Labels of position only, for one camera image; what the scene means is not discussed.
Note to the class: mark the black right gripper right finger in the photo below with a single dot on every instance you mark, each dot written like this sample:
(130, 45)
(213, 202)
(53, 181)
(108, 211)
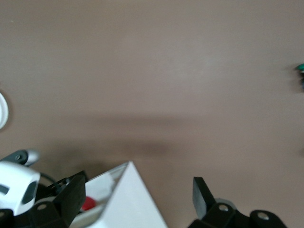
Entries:
(204, 202)

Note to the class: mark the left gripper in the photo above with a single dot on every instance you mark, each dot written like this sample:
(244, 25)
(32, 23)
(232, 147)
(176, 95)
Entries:
(14, 185)

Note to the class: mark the white box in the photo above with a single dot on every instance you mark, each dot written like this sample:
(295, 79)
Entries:
(133, 202)

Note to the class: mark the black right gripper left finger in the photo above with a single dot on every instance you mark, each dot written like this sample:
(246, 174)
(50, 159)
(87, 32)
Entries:
(69, 202)

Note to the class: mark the green push button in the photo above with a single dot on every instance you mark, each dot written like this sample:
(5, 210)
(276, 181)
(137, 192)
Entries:
(301, 67)

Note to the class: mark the white curved plastic strip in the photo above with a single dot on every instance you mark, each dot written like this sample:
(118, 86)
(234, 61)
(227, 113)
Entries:
(4, 109)

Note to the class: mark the red push button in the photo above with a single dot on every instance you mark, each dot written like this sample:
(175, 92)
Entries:
(89, 203)

